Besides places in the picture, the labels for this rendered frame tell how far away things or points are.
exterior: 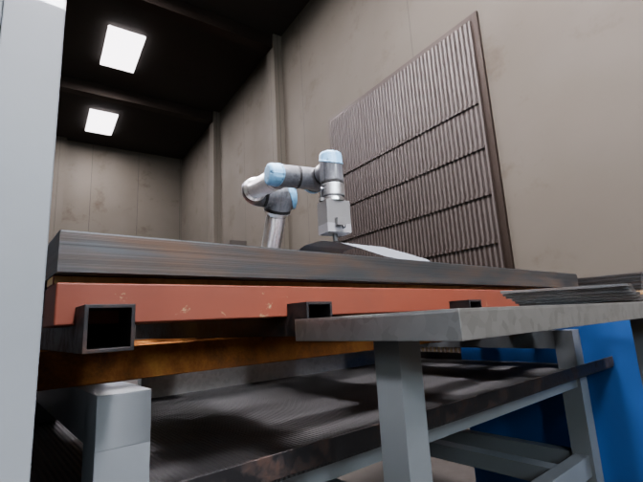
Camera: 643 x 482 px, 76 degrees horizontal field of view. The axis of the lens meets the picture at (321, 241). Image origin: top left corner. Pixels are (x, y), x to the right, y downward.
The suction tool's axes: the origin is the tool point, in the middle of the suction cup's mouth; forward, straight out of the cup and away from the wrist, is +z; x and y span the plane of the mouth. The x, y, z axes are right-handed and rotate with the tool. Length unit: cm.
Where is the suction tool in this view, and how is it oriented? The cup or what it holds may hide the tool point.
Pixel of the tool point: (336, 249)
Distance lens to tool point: 128.1
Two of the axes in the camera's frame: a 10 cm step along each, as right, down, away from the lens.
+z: 0.5, 9.8, -1.9
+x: -4.7, 1.9, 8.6
